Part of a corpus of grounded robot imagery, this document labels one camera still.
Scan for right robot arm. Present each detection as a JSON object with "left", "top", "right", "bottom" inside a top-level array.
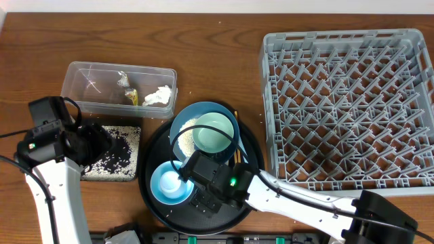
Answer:
[{"left": 178, "top": 151, "right": 418, "bottom": 243}]

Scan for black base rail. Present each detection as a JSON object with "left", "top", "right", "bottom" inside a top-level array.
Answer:
[{"left": 138, "top": 232, "right": 329, "bottom": 244}]

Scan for white plastic spoon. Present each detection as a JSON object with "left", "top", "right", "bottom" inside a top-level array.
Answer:
[{"left": 239, "top": 136, "right": 248, "bottom": 163}]

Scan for dark blue plate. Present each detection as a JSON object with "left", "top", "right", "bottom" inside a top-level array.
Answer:
[{"left": 170, "top": 102, "right": 240, "bottom": 163}]

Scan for wooden chopstick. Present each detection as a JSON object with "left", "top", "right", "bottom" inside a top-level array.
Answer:
[{"left": 234, "top": 110, "right": 242, "bottom": 163}]

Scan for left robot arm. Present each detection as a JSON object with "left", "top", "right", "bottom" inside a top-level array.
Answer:
[{"left": 16, "top": 96, "right": 114, "bottom": 243}]

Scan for round black serving tray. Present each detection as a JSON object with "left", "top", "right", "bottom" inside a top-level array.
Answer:
[{"left": 138, "top": 121, "right": 251, "bottom": 235}]

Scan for small white cup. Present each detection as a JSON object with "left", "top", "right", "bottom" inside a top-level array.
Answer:
[{"left": 159, "top": 171, "right": 186, "bottom": 199}]

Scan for light blue saucer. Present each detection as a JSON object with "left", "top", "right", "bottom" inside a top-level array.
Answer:
[{"left": 150, "top": 161, "right": 195, "bottom": 205}]

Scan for white rice pile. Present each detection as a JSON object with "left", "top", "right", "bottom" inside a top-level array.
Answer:
[{"left": 81, "top": 117, "right": 198, "bottom": 180}]

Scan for clear plastic waste bin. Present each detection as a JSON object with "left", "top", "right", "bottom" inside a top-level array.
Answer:
[{"left": 61, "top": 61, "right": 178, "bottom": 119}]

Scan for light green bowl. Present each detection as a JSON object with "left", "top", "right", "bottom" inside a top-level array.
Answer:
[{"left": 193, "top": 113, "right": 235, "bottom": 153}]

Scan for yellow green snack wrapper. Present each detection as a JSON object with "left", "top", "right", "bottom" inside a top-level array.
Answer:
[{"left": 125, "top": 87, "right": 138, "bottom": 106}]

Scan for white tissue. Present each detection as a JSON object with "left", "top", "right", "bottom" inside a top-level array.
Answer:
[{"left": 142, "top": 85, "right": 172, "bottom": 106}]

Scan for grey dishwasher rack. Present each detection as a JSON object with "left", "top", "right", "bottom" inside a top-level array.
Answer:
[{"left": 259, "top": 28, "right": 433, "bottom": 197}]

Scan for black rectangular tray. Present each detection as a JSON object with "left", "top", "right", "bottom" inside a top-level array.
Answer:
[{"left": 79, "top": 117, "right": 143, "bottom": 182}]

